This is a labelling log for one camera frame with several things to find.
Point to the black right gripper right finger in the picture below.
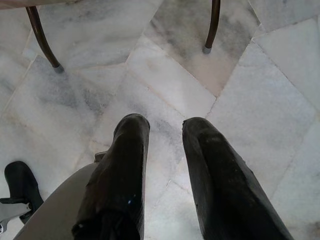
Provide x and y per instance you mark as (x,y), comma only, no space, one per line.
(225,195)

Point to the brown curved table leg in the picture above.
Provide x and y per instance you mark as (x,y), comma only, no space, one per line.
(58,68)
(212,30)

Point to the black robot right foot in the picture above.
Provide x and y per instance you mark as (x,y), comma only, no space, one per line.
(21,180)

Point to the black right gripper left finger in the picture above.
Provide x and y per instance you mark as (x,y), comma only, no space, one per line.
(117,187)

